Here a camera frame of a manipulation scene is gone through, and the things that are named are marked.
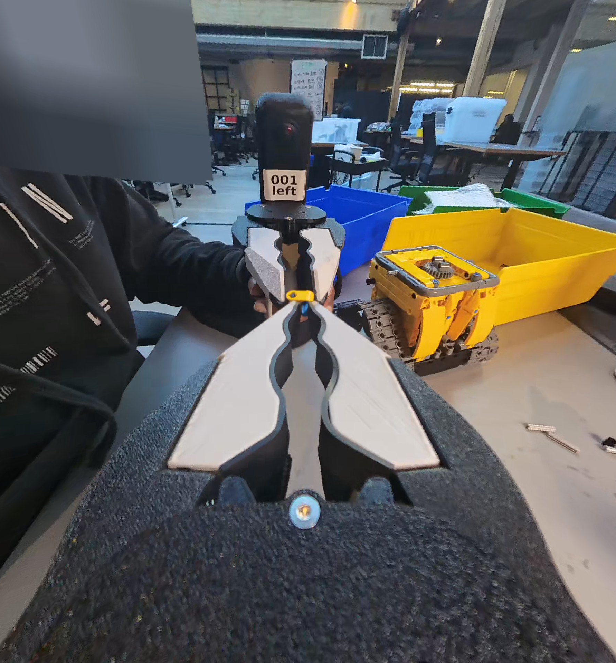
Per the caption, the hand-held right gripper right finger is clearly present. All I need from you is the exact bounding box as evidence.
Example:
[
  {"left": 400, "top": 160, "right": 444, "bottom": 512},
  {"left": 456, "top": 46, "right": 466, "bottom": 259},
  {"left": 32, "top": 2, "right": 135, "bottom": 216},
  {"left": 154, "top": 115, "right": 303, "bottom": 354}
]
[{"left": 313, "top": 303, "right": 441, "bottom": 472}]

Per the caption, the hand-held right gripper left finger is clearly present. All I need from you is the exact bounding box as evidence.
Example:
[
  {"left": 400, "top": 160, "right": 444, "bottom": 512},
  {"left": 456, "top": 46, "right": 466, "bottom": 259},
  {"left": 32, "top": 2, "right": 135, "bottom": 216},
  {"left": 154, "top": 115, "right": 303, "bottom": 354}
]
[{"left": 168, "top": 303, "right": 294, "bottom": 475}]

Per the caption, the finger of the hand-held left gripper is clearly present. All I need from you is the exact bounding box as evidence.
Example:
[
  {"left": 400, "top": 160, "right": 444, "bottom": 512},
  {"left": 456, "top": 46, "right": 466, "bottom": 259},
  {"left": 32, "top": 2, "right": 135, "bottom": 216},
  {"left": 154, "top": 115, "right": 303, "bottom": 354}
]
[
  {"left": 301, "top": 229, "right": 343, "bottom": 302},
  {"left": 244, "top": 229, "right": 289, "bottom": 305}
]

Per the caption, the yellow tracked toy robot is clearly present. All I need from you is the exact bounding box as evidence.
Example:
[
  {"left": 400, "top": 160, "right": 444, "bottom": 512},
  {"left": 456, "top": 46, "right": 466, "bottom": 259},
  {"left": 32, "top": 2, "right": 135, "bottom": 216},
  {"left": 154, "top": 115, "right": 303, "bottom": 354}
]
[{"left": 362, "top": 245, "right": 502, "bottom": 377}]

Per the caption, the person's left forearm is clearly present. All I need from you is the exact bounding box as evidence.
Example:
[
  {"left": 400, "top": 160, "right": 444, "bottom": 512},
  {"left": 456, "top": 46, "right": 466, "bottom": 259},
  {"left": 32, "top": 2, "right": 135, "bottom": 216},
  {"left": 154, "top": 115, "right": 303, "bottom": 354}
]
[{"left": 106, "top": 192, "right": 259, "bottom": 337}]

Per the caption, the white notice sign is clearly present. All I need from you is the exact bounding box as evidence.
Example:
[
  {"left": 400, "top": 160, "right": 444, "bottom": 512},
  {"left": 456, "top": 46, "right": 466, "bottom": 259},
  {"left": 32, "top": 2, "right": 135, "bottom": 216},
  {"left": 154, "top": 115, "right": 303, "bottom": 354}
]
[{"left": 290, "top": 59, "right": 328, "bottom": 121}]

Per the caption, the blue plastic bin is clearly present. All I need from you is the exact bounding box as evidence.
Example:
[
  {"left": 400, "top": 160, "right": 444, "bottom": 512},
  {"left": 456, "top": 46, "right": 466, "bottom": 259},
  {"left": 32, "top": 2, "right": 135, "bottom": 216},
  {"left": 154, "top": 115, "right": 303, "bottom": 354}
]
[{"left": 245, "top": 185, "right": 411, "bottom": 276}]

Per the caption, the black chair armrest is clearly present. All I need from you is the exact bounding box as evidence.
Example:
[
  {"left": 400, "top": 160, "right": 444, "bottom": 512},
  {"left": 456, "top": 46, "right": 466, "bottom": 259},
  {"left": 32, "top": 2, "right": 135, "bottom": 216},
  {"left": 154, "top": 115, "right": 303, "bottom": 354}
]
[{"left": 132, "top": 309, "right": 180, "bottom": 349}]

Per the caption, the white plastic sheet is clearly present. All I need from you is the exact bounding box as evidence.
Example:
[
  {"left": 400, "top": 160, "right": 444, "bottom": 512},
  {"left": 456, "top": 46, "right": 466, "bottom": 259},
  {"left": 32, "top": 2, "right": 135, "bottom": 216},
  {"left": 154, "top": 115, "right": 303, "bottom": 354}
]
[{"left": 417, "top": 185, "right": 517, "bottom": 214}]

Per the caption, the pile of small building parts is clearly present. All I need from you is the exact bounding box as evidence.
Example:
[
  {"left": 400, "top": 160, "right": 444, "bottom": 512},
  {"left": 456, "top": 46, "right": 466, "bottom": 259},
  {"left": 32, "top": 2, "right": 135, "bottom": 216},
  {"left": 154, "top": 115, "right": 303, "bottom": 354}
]
[{"left": 525, "top": 419, "right": 616, "bottom": 541}]

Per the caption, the white storage box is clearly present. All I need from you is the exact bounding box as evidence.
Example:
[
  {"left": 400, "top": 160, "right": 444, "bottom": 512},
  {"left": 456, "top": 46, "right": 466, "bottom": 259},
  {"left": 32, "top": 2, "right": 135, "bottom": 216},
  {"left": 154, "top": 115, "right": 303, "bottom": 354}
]
[{"left": 410, "top": 97, "right": 509, "bottom": 145}]

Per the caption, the background table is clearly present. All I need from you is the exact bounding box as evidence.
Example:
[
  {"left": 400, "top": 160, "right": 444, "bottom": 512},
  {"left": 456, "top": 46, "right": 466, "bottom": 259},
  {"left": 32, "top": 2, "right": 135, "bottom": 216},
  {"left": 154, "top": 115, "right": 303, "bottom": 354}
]
[{"left": 412, "top": 139, "right": 569, "bottom": 190}]

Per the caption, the green plastic bin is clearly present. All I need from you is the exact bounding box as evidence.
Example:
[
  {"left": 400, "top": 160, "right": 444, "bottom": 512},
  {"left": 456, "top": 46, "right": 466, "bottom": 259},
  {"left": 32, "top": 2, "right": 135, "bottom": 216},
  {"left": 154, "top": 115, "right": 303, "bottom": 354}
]
[{"left": 398, "top": 185, "right": 572, "bottom": 221}]

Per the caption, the large yellow plastic bin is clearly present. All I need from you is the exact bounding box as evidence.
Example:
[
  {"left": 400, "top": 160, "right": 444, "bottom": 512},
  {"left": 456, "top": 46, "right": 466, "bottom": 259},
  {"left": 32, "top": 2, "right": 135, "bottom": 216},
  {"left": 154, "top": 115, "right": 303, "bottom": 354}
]
[{"left": 383, "top": 208, "right": 616, "bottom": 328}]

